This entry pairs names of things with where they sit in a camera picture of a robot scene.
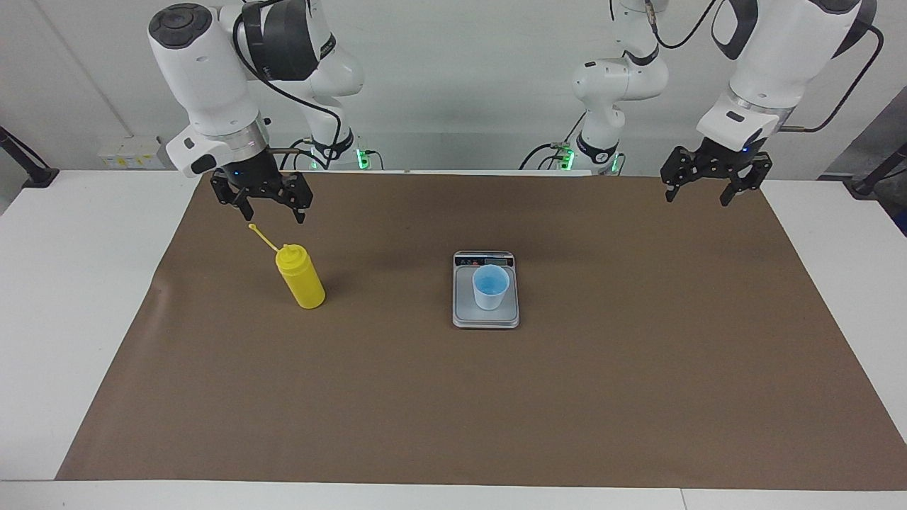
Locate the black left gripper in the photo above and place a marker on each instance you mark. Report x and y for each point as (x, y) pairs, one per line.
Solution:
(728, 157)

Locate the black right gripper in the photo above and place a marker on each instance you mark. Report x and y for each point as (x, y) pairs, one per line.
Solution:
(254, 173)

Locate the yellow squeeze bottle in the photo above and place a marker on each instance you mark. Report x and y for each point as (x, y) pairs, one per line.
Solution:
(305, 283)

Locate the light blue plastic cup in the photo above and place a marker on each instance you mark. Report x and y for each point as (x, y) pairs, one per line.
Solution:
(491, 287)

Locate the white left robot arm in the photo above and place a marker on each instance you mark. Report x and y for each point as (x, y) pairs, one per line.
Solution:
(779, 49)

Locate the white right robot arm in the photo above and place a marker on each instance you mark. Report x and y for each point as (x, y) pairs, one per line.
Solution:
(205, 78)

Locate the silver digital kitchen scale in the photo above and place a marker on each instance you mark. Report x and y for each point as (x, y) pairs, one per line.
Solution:
(489, 320)

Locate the black clamp stand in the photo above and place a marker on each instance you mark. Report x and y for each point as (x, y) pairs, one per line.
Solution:
(875, 177)
(28, 170)

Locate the brown paper mat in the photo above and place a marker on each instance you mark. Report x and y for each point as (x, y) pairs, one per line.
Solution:
(425, 397)

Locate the white wall socket box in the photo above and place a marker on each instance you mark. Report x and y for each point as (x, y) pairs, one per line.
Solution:
(131, 152)

